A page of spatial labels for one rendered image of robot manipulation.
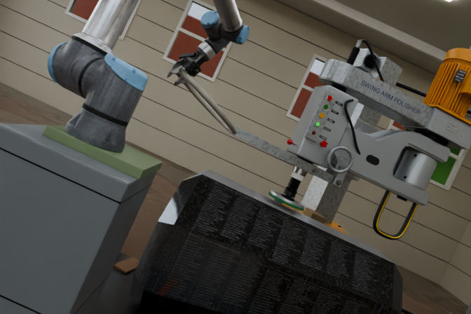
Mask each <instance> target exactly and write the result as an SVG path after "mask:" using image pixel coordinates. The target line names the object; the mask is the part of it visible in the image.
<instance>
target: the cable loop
mask: <svg viewBox="0 0 471 314"><path fill-rule="evenodd" d="M390 194H391V191H388V190H386V191H385V194H384V196H383V198H382V200H381V203H380V205H379V207H378V209H377V211H376V214H375V216H374V220H373V228H374V230H375V232H376V233H377V234H379V235H380V236H382V237H384V238H387V239H389V240H397V239H399V238H401V237H402V236H403V235H404V233H405V231H406V230H407V228H408V226H409V224H410V222H411V220H412V217H413V215H414V213H415V211H416V209H417V207H418V204H416V203H413V205H412V206H411V209H410V211H409V213H408V215H407V218H406V219H405V221H404V223H403V225H402V227H401V229H400V231H399V232H398V233H397V234H395V235H390V234H387V233H385V232H383V231H382V230H380V229H379V228H378V221H379V219H380V216H381V213H382V211H383V208H384V207H385V204H386V203H387V200H388V198H389V196H390Z"/></svg>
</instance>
